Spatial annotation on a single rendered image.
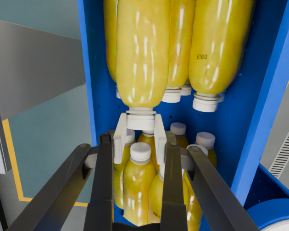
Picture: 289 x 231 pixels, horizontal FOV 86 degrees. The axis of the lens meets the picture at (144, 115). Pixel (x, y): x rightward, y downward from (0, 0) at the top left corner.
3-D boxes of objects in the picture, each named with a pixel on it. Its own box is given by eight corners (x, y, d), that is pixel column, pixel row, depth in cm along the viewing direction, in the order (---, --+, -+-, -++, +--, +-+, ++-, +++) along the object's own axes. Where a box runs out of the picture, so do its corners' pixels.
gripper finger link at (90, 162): (110, 170, 14) (76, 169, 14) (118, 140, 18) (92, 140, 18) (110, 156, 13) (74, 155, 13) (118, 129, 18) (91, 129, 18)
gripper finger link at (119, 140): (121, 164, 15) (113, 164, 15) (126, 132, 22) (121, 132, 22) (120, 138, 14) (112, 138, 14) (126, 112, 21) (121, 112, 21)
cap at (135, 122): (120, 114, 20) (120, 128, 20) (145, 115, 18) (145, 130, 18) (137, 113, 24) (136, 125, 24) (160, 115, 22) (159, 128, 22)
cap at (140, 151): (154, 153, 30) (154, 145, 30) (143, 164, 27) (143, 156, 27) (137, 147, 32) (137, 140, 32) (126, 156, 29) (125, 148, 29)
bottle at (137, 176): (159, 217, 37) (164, 151, 31) (143, 244, 32) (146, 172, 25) (135, 202, 41) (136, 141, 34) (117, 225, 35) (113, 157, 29)
